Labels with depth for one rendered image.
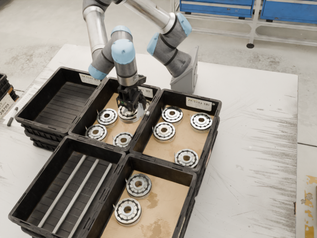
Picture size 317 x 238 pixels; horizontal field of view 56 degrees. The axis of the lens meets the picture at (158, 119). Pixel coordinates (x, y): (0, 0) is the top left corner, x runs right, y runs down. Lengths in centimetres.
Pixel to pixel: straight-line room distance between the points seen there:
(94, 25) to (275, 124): 101
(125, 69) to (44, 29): 309
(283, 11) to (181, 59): 169
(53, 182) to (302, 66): 255
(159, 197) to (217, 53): 222
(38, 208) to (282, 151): 113
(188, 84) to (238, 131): 37
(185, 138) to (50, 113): 71
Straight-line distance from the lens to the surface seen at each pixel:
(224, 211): 134
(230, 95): 175
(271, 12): 313
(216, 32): 327
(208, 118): 141
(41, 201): 134
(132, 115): 122
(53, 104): 167
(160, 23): 151
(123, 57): 97
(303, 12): 315
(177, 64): 162
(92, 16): 134
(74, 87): 172
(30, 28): 414
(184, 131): 139
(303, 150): 250
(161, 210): 120
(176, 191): 123
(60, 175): 137
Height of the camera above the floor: 192
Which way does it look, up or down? 49 degrees down
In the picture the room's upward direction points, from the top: 6 degrees counter-clockwise
